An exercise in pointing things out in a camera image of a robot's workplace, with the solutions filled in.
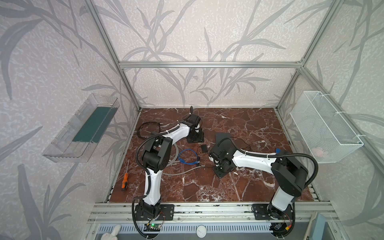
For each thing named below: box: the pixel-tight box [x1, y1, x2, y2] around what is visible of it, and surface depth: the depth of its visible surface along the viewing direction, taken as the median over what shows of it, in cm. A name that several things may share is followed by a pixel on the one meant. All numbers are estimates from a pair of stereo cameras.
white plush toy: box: [101, 224, 122, 240], surface depth 67 cm
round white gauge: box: [196, 224, 208, 239], surface depth 70 cm
